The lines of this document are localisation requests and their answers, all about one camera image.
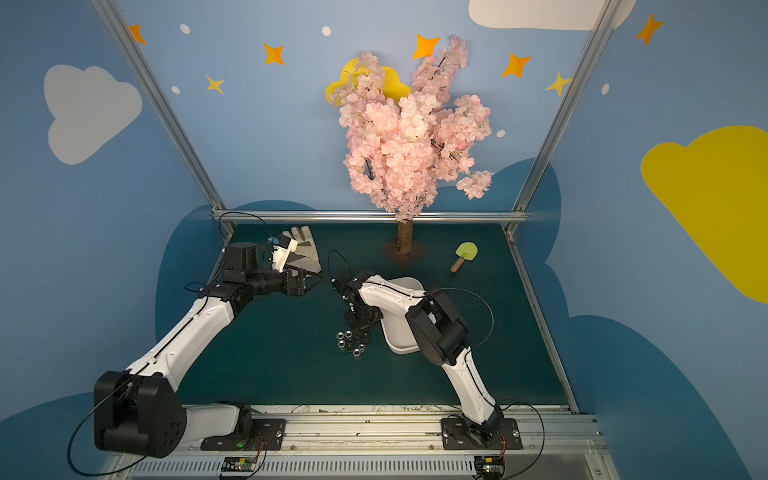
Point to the white storage box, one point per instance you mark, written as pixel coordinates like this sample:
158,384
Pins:
395,298

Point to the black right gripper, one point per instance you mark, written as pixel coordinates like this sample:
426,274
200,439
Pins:
352,298

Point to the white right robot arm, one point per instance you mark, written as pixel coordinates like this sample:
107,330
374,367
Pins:
416,320

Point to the green circuit board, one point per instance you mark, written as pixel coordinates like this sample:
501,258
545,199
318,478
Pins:
489,468
239,466

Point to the aluminium back frame rail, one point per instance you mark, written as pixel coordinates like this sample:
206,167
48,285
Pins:
303,217

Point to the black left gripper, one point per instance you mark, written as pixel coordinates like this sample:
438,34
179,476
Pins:
291,282

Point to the aluminium left frame post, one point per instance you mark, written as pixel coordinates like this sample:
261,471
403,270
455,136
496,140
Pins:
115,23

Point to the right green circuit board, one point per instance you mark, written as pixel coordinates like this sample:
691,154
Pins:
489,468

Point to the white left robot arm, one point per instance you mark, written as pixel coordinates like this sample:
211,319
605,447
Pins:
138,410

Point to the white canvas work glove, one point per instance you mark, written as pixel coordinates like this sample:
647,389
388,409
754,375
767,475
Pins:
305,256

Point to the aluminium right frame post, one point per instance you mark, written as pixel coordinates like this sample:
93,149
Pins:
584,68

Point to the pink blossom artificial tree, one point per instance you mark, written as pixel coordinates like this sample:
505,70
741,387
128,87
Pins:
404,140

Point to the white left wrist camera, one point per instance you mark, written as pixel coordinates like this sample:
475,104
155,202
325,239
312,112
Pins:
283,247

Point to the green toy paddle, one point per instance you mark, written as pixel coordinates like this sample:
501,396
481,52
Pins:
465,252

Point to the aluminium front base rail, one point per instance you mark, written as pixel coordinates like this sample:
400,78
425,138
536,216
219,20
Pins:
390,442

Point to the left green circuit board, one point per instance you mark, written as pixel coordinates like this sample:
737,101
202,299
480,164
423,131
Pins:
239,466

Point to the aluminium frame post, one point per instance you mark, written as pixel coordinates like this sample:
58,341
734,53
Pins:
115,23
584,68

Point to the pile of steel nuts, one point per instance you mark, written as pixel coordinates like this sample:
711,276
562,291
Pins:
354,342

